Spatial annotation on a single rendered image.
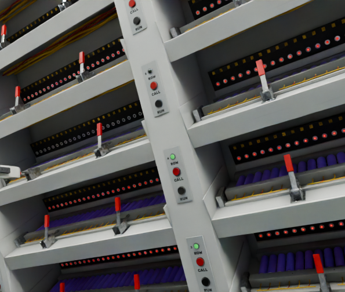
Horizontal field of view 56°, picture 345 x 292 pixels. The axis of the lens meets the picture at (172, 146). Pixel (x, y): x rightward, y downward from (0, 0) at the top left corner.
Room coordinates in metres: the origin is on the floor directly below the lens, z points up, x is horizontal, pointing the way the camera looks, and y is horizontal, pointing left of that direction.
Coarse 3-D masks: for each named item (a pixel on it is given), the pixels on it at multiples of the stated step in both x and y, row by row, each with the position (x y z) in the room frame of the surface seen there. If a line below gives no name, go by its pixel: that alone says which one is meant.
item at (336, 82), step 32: (320, 32) 0.71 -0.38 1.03; (256, 64) 0.65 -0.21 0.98; (288, 64) 0.76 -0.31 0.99; (320, 64) 0.70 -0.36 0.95; (224, 96) 0.81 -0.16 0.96; (256, 96) 0.70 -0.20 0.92; (288, 96) 0.61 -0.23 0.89; (320, 96) 0.59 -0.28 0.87; (192, 128) 0.70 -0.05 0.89; (224, 128) 0.67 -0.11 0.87; (256, 128) 0.65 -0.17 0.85
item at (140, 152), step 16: (128, 128) 0.97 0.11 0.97; (144, 128) 0.74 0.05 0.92; (80, 144) 1.06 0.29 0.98; (144, 144) 0.75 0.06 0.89; (96, 160) 0.82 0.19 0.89; (112, 160) 0.80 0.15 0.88; (128, 160) 0.79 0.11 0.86; (144, 160) 0.77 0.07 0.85; (48, 176) 0.90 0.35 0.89; (64, 176) 0.88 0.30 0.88; (80, 176) 0.86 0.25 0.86; (96, 176) 0.84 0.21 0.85; (0, 192) 0.99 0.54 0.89; (16, 192) 0.97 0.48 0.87; (32, 192) 0.94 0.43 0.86
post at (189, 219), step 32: (160, 0) 0.75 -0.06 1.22; (128, 32) 0.74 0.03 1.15; (160, 64) 0.71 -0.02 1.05; (192, 64) 0.84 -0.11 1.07; (192, 96) 0.78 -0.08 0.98; (160, 128) 0.73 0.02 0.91; (160, 160) 0.74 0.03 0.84; (192, 160) 0.70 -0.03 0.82; (224, 160) 0.88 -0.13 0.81; (192, 192) 0.71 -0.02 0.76; (192, 224) 0.72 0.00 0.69; (224, 256) 0.72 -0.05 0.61; (192, 288) 0.74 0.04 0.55; (224, 288) 0.71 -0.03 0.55
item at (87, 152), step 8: (120, 136) 0.87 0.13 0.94; (128, 136) 0.85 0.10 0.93; (136, 136) 0.84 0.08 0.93; (144, 136) 0.83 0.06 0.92; (112, 144) 0.88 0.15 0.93; (120, 144) 0.85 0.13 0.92; (80, 152) 0.92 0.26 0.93; (88, 152) 0.91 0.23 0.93; (56, 160) 0.96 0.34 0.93; (64, 160) 0.95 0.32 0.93; (72, 160) 0.92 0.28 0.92; (32, 168) 1.00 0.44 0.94; (40, 168) 0.99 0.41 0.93; (48, 168) 0.98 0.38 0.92; (24, 176) 1.01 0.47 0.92
